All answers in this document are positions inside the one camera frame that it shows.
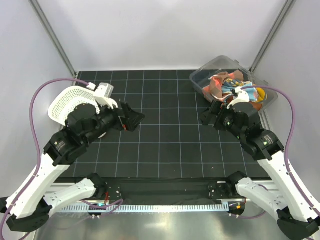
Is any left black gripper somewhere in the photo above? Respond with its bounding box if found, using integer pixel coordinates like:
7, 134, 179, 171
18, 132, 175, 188
83, 98, 145, 146

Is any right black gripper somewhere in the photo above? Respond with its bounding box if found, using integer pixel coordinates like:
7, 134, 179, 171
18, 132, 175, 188
198, 99, 245, 141

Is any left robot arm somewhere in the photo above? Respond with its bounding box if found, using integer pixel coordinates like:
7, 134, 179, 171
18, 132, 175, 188
0, 102, 145, 233

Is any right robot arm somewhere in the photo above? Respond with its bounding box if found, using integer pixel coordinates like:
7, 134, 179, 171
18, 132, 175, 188
200, 101, 320, 240

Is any pink brown towel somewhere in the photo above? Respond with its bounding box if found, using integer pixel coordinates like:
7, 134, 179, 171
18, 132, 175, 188
202, 70, 244, 103

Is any clear plastic storage bin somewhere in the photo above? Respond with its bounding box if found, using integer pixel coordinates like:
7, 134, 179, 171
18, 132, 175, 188
189, 55, 279, 126

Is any yellow blue patterned towel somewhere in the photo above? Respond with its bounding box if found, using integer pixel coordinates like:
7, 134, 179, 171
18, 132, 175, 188
255, 87, 268, 104

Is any white perforated plastic basket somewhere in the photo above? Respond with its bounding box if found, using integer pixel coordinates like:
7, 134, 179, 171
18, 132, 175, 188
47, 86, 100, 126

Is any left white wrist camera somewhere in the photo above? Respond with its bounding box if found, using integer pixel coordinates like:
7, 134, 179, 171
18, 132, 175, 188
86, 82, 119, 110

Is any white slotted cable duct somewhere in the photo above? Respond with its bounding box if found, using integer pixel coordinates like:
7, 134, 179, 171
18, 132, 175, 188
59, 202, 229, 214

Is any right aluminium frame post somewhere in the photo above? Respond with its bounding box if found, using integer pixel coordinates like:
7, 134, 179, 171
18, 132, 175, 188
249, 0, 296, 73

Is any aluminium frame post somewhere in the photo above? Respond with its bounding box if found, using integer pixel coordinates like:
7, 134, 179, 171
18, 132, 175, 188
249, 0, 296, 73
28, 0, 77, 77

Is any left aluminium frame post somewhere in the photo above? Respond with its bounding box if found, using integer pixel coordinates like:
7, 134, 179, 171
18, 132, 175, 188
28, 0, 77, 77

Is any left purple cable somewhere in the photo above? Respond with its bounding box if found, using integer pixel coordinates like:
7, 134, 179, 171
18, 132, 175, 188
0, 77, 91, 240

